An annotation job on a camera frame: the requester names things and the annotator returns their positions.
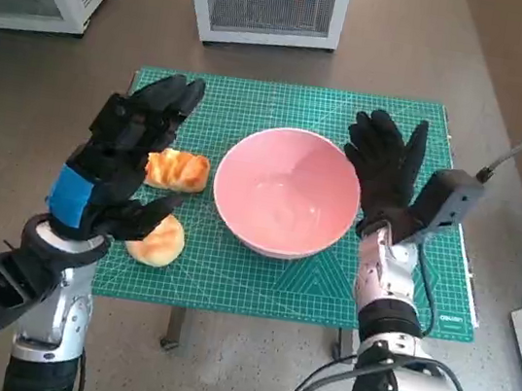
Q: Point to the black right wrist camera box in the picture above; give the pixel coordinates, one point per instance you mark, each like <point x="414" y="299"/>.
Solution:
<point x="452" y="199"/>

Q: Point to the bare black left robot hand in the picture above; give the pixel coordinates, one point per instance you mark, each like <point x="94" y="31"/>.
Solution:
<point x="116" y="144"/>

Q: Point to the green cutting mat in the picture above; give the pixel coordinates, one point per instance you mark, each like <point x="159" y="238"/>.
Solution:
<point x="238" y="280"/>

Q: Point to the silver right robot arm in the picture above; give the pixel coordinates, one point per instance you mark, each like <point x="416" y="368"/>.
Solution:
<point x="385" y="283"/>

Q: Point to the round toy bread bun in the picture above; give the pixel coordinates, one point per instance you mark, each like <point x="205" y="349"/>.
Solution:
<point x="162" y="245"/>

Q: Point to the pink bowl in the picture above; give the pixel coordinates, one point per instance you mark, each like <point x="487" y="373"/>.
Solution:
<point x="285" y="194"/>

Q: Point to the long twisted toy bread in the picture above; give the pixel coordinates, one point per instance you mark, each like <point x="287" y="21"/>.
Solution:
<point x="181" y="171"/>

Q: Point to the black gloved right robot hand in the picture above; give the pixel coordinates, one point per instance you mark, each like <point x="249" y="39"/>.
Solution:
<point x="384" y="174"/>

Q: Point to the grey table leg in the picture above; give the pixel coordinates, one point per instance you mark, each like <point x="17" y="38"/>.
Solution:
<point x="175" y="325"/>
<point x="344" y="345"/>

